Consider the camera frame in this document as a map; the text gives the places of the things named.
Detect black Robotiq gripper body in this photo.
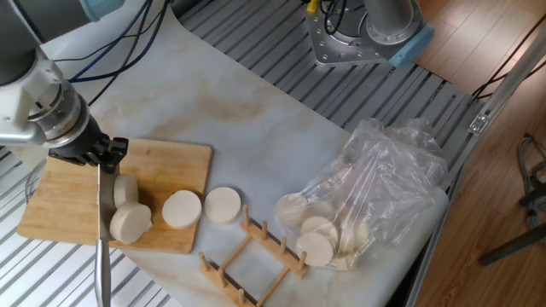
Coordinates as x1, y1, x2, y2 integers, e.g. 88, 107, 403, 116
48, 117, 113, 167

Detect wooden peg rack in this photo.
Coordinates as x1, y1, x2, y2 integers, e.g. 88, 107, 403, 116
199, 206, 309, 307

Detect aluminium frame beam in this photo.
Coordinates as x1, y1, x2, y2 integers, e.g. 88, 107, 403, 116
404, 25, 546, 307

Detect black cable bundle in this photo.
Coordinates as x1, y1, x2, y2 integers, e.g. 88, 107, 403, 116
53, 0, 171, 107

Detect clear plastic bag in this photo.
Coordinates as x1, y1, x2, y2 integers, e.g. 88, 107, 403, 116
275, 117, 451, 272

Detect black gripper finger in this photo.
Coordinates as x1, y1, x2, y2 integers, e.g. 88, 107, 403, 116
91, 151, 121, 175
104, 136, 130, 165

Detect black metal stand leg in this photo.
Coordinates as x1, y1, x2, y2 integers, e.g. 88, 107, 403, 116
478, 182, 546, 268

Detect black floor cable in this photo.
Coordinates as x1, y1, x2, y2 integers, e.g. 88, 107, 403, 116
471, 12, 546, 101

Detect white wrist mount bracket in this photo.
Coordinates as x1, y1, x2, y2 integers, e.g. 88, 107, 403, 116
0, 49, 65, 148

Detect grey cable bundle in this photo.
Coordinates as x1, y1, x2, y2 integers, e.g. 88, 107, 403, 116
515, 134, 546, 231

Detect steel cleaver knife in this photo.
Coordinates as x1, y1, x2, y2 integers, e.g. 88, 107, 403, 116
94, 164, 119, 307

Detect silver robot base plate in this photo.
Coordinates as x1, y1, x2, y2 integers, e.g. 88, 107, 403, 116
305, 0, 427, 68

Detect silver corner bracket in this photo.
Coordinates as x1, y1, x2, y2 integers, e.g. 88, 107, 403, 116
468, 113, 490, 136

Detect bamboo cutting board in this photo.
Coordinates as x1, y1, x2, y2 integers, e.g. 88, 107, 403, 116
17, 136, 213, 255

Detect white radish slice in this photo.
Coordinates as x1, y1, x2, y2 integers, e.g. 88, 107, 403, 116
340, 219, 370, 256
203, 186, 242, 226
294, 231, 336, 268
330, 253, 357, 272
276, 193, 310, 229
299, 215, 340, 248
113, 173, 140, 209
161, 189, 203, 230
109, 200, 154, 245

